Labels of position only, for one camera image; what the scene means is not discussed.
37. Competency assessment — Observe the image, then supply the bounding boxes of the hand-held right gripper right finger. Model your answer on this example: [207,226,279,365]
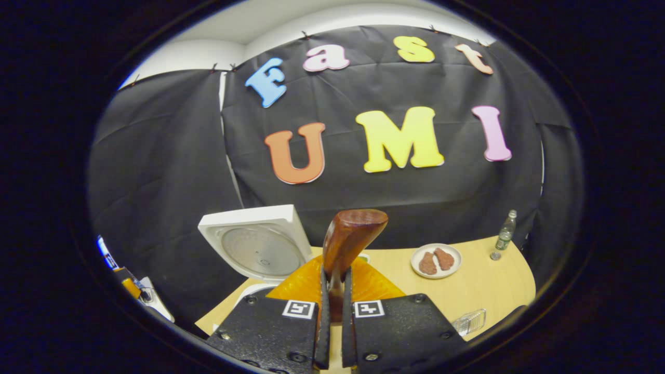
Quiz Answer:
[340,257,468,374]

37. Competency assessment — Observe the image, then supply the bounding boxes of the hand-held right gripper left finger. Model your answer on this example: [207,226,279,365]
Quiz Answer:
[207,255,331,374]

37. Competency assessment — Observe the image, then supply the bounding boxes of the white rice cooker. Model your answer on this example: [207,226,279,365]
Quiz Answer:
[197,204,314,312]

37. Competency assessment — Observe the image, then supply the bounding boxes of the brown wooden spoon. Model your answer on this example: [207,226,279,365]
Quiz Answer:
[322,209,389,323]

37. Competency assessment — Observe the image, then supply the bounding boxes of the white device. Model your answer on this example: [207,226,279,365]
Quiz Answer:
[138,277,176,324]

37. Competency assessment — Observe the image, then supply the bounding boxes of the blue white printed board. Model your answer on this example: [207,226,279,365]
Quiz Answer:
[96,235,123,271]

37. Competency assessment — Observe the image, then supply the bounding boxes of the white round plate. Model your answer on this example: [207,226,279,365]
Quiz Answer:
[410,243,462,279]

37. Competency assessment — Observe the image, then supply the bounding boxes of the black backdrop cloth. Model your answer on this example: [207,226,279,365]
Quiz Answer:
[88,25,585,333]

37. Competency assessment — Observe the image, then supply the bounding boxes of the clear water bottle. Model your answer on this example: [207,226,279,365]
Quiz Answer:
[496,209,517,251]

